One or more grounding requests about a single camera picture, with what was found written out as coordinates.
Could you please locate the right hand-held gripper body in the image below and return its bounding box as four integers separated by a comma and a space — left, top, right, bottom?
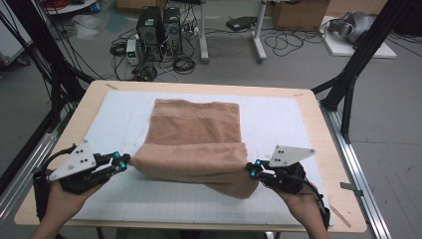
261, 144, 317, 195

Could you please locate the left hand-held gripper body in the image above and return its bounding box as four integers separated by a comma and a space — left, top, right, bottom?
49, 138, 115, 195

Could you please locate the tan terry towel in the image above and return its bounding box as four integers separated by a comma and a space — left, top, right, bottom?
129, 98, 260, 200

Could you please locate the person's right hand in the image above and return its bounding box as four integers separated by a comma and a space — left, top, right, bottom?
276, 181, 329, 230

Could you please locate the person's left hand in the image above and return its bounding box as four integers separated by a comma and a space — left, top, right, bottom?
40, 180, 102, 231

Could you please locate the white grid mat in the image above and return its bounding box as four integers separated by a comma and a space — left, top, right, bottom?
71, 90, 332, 227

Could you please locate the grey tape strip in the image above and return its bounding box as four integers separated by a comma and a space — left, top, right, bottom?
339, 181, 364, 197

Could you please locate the thin wooden strip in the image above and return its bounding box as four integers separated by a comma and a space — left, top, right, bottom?
327, 203, 352, 229

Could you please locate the white power supply box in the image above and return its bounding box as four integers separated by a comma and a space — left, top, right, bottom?
125, 39, 139, 66

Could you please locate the black computer tower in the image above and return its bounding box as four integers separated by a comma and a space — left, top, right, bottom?
136, 6, 164, 63
162, 7, 183, 56

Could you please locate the clear plastic sheet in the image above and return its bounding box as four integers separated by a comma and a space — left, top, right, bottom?
71, 14, 103, 38

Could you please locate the white floor board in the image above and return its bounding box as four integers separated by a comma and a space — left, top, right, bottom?
319, 15, 397, 60

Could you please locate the flat black device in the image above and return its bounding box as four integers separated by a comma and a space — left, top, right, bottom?
226, 16, 258, 33

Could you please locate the white metal stand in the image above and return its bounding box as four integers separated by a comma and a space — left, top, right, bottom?
198, 0, 268, 64

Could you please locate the round white table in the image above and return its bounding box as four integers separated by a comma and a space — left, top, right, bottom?
41, 0, 99, 16

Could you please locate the cardboard box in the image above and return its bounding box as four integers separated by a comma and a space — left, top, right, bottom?
272, 0, 331, 32

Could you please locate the grey plastic shell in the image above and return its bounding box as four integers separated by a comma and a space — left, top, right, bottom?
327, 11, 377, 46

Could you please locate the aluminium rail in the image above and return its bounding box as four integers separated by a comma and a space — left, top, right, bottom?
319, 103, 394, 239
0, 130, 59, 223

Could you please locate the left hand-held gripper black cable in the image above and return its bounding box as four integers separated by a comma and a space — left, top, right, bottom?
32, 143, 78, 222

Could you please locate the hand-held gripper black cable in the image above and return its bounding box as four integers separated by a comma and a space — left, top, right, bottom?
32, 143, 78, 222
297, 175, 331, 230

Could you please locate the right hand-held gripper black cable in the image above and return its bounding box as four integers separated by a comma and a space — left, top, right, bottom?
297, 175, 331, 230

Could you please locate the coiled black cable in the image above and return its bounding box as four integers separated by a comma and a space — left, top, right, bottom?
108, 41, 128, 58
172, 56, 197, 76

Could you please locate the black metal frame post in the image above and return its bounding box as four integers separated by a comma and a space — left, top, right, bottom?
0, 0, 96, 133
312, 0, 419, 145

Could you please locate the long black floor cable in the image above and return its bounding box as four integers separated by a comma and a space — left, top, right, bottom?
263, 28, 327, 58

